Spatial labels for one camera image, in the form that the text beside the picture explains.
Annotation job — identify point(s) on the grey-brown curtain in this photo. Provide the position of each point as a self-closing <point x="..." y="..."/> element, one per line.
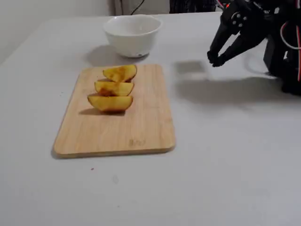
<point x="155" y="7"/>

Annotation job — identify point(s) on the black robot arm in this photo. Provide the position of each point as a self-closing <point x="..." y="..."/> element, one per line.
<point x="289" y="77"/>

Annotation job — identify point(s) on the yellow apple slice red core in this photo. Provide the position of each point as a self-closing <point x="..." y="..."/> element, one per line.
<point x="122" y="89"/>

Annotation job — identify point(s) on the wooden cutting board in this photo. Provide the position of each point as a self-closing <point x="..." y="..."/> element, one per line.
<point x="150" y="117"/>

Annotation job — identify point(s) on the white ceramic bowl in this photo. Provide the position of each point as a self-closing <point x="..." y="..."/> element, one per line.
<point x="131" y="42"/>

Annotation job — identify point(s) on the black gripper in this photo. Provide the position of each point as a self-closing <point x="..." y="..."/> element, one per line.
<point x="247" y="35"/>

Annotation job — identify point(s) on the dark patterned cloth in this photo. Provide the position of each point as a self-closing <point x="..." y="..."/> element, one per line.
<point x="190" y="5"/>

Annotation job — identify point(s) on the yellow apple slice red skin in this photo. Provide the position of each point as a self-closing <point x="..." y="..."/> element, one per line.
<point x="122" y="71"/>

